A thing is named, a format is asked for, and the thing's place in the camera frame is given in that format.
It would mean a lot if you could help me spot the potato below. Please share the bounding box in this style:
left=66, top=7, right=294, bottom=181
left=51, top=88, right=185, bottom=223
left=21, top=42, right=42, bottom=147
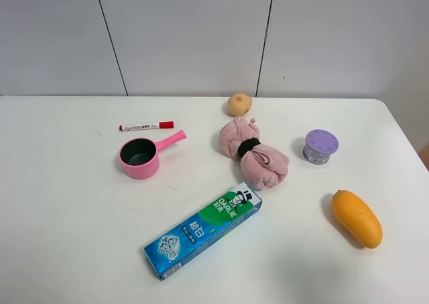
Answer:
left=227, top=93, right=253, bottom=117

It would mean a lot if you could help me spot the red whiteboard marker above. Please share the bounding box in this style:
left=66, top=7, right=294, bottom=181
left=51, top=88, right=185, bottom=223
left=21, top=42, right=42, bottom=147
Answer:
left=119, top=121, right=174, bottom=132

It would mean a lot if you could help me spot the purple lidded jar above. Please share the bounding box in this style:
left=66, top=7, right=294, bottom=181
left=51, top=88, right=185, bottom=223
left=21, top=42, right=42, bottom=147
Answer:
left=302, top=129, right=339, bottom=165

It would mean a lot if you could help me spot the pink rolled towel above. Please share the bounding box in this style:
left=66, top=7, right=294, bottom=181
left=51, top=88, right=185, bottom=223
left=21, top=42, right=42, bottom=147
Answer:
left=219, top=117, right=290, bottom=190

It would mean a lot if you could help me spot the pink toy saucepan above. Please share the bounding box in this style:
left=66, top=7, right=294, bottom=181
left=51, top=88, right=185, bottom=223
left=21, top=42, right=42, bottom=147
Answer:
left=119, top=130, right=187, bottom=179

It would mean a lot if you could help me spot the orange mango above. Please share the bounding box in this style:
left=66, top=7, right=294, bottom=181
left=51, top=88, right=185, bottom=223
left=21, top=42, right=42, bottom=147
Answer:
left=331, top=190, right=383, bottom=249

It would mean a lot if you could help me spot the Darlie toothpaste box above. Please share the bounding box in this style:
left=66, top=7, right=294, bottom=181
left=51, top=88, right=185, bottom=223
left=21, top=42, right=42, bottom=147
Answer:
left=141, top=182, right=262, bottom=280

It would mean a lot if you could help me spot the black hair tie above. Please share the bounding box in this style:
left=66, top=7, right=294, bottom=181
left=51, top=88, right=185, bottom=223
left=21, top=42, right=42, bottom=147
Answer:
left=237, top=137, right=262, bottom=159

